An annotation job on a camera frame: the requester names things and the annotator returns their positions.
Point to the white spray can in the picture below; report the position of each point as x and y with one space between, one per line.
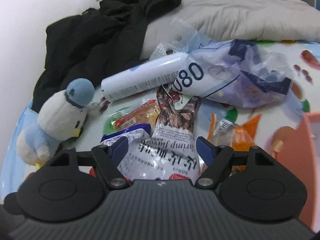
143 77

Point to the black jacket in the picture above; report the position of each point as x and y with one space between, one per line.
96 44

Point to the white shrimp flavor snack bag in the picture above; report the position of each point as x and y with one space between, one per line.
170 152

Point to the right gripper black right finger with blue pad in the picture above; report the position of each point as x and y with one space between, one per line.
218 162

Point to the green clear snack pack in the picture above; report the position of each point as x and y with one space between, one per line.
144 113

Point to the grey quilt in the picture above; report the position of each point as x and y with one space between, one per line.
222 20

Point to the translucent blue snack bag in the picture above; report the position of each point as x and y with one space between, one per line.
235 72

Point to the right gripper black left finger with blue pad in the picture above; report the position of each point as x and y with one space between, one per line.
107 159

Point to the pink cardboard box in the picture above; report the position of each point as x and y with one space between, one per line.
298 150

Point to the white blue plush penguin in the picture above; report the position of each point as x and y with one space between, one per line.
60 118

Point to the orange wrapped snack pack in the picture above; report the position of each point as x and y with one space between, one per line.
238 137

